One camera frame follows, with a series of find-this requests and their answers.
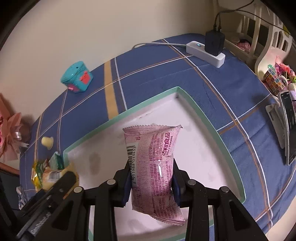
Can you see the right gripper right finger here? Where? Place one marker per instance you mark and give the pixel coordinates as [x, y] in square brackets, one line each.
[231, 219]

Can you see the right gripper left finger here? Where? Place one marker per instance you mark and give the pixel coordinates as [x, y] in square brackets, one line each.
[70, 221]

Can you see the beige barcode cake packet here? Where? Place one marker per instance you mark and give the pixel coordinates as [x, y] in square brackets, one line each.
[50, 177]

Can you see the mint green snack packet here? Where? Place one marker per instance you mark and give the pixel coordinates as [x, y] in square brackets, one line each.
[56, 162]

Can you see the pink snack packet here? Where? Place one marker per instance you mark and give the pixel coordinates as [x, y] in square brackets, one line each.
[150, 153]

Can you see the yellow snack packet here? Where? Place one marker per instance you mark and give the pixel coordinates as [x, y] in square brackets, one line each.
[39, 167]

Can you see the crumpled blue white wrapper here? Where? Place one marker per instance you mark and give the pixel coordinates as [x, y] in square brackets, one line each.
[22, 198]

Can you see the black cabinet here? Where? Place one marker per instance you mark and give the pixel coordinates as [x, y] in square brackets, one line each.
[11, 180]

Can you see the teal rimmed white tray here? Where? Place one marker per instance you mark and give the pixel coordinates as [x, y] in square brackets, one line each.
[199, 149]

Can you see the small pudding cup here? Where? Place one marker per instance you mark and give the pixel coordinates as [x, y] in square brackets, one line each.
[47, 142]

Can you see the pink flower bouquet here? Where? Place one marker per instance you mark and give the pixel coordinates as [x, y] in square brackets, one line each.
[14, 132]

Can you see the smartphone on white stand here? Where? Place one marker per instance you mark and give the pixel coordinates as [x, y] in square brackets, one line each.
[282, 116]

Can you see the blue plaid tablecloth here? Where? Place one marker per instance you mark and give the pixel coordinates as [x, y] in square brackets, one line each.
[232, 97]

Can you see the teal toy house box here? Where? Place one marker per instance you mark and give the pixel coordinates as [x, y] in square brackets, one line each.
[77, 77]

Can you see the checkered mug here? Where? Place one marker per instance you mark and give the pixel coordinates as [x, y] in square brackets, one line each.
[274, 82]

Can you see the white power strip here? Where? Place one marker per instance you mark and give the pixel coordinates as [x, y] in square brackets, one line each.
[198, 50]

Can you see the black power adapter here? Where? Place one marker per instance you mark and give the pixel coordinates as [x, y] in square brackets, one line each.
[214, 42]

